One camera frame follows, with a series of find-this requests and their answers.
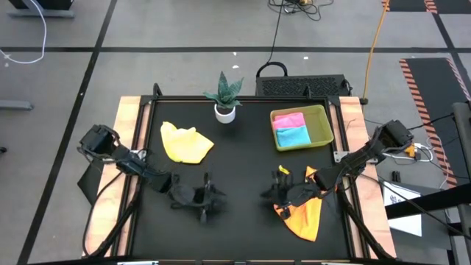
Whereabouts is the grey desk foot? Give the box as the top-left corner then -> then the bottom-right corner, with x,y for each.
0,99 -> 35,111

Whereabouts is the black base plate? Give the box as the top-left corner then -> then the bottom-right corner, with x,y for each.
77,160 -> 107,206

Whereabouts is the white power cable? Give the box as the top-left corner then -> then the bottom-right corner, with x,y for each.
382,142 -> 437,163

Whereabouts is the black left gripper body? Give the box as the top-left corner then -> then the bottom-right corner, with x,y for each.
169,172 -> 214,225

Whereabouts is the black upright post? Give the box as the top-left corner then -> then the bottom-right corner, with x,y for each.
451,102 -> 471,265

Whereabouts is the yellow microfiber towel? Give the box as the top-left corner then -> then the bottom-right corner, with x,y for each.
160,120 -> 215,165

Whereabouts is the black aluminium table frame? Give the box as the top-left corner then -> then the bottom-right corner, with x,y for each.
110,82 -> 397,265

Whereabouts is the blue microfiber towel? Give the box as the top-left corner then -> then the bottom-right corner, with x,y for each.
275,125 -> 312,148

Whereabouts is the white floor cable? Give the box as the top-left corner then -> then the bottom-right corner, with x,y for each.
0,0 -> 48,66

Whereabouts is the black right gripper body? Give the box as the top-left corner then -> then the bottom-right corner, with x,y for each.
272,170 -> 322,221

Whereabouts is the black metal bar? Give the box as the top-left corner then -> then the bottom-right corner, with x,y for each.
385,183 -> 471,221

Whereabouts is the thin black floor cable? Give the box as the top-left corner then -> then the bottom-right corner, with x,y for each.
408,113 -> 456,132

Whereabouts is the wooden table side board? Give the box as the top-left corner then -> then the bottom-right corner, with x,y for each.
337,96 -> 397,258
82,96 -> 152,258

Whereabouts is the white paper sheet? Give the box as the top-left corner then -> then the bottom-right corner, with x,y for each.
382,181 -> 423,237

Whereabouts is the black mat striped edge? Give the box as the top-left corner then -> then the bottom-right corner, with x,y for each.
381,0 -> 471,15
399,57 -> 471,188

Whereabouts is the black hanging cable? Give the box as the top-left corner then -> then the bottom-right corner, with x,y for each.
256,0 -> 289,79

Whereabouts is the snake plant in white pot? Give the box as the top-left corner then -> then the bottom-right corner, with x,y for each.
203,71 -> 244,124

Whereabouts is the black perforated computer case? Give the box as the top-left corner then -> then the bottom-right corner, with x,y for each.
255,74 -> 353,98

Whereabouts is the pink microfiber towel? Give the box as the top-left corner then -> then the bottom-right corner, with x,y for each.
272,112 -> 306,130

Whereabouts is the black braided cable sleeve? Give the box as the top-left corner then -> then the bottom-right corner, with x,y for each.
336,176 -> 397,261
82,172 -> 143,258

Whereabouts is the orange extension cable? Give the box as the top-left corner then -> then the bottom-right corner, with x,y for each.
362,0 -> 390,106

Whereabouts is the orange microfiber towel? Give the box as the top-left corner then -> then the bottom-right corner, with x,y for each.
274,165 -> 323,242

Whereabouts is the grey desk base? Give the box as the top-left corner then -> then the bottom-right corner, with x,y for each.
7,0 -> 76,19

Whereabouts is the green translucent plastic tray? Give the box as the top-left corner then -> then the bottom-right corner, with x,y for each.
269,104 -> 335,152

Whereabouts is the black cable bundle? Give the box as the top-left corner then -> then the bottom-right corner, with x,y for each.
267,0 -> 335,22

